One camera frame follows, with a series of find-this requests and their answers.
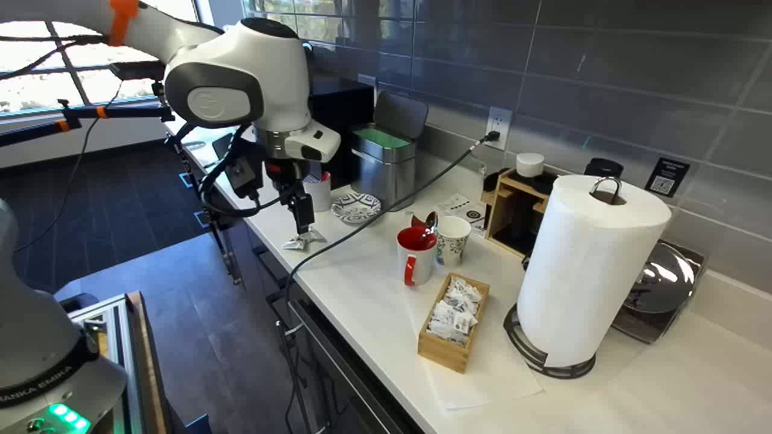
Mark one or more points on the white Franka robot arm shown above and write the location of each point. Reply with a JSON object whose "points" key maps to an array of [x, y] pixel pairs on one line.
{"points": [[256, 65]]}

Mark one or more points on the aluminium frame robot cart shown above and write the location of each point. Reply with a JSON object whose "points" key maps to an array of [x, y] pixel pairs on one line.
{"points": [[120, 353]]}

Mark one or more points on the stainless steel bin green insert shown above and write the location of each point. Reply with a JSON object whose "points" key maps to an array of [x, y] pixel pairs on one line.
{"points": [[387, 172]]}

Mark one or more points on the wooden countertop organizer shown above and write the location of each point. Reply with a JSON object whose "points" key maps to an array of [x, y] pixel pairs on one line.
{"points": [[503, 212]]}

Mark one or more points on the white paper towel roll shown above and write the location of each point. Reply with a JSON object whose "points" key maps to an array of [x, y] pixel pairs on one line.
{"points": [[586, 274]]}

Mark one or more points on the crumpled foil snack wrapper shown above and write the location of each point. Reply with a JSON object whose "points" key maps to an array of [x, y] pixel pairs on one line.
{"points": [[304, 241]]}

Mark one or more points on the black round container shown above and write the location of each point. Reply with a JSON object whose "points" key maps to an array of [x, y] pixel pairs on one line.
{"points": [[604, 167]]}

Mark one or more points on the wooden packet box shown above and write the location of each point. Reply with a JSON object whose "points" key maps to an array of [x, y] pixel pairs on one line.
{"points": [[436, 353]]}

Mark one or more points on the dark spoon in mug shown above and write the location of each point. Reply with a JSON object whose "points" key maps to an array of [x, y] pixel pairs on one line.
{"points": [[429, 221]]}

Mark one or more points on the white jar lid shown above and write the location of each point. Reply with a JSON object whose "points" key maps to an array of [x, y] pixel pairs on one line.
{"points": [[528, 165]]}

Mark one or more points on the white sugar packet pile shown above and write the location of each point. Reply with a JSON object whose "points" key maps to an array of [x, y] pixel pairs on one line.
{"points": [[453, 315]]}

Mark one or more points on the black camera stand bar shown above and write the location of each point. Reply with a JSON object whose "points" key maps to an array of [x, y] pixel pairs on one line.
{"points": [[49, 130]]}

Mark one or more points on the dark counter cabinet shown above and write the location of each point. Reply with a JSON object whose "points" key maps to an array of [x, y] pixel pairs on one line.
{"points": [[337, 386]]}

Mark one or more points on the white mug with red inside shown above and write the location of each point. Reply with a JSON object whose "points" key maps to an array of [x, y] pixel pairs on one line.
{"points": [[422, 256]]}

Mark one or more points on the black QR code sign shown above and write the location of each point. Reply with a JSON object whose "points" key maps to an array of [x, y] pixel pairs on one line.
{"points": [[667, 178]]}

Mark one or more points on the small printed card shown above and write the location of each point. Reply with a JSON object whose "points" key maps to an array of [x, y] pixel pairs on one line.
{"points": [[458, 204]]}

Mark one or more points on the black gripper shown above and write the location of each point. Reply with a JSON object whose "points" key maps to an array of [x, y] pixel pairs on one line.
{"points": [[288, 180]]}

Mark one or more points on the white wall outlet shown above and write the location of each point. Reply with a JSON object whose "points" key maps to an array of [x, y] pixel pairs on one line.
{"points": [[498, 121]]}

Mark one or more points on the black coffee machine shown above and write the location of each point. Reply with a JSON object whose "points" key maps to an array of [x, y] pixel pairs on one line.
{"points": [[345, 104]]}

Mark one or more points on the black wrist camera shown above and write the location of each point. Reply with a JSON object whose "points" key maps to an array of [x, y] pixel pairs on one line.
{"points": [[246, 178]]}

